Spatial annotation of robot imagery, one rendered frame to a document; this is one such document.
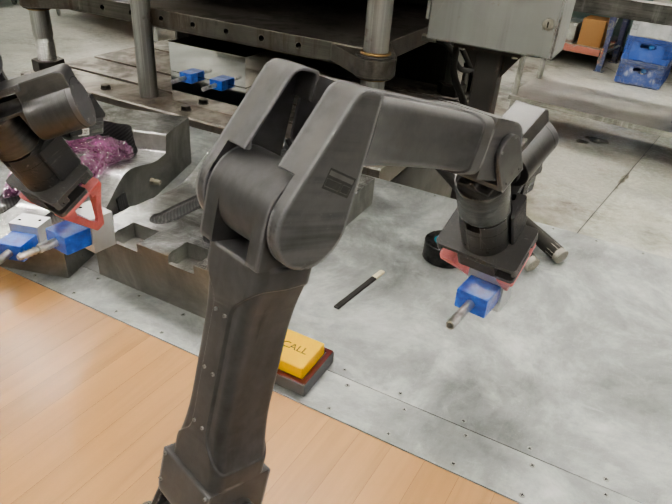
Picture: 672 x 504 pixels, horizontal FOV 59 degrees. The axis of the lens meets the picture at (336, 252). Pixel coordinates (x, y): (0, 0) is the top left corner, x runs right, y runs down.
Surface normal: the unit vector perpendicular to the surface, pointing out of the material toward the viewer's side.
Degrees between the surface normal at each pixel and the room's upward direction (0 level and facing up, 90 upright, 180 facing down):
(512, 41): 90
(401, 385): 0
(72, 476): 0
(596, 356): 0
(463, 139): 84
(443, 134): 87
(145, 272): 90
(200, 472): 76
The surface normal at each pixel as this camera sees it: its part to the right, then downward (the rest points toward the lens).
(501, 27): -0.47, 0.43
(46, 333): 0.07, -0.85
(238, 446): 0.69, 0.26
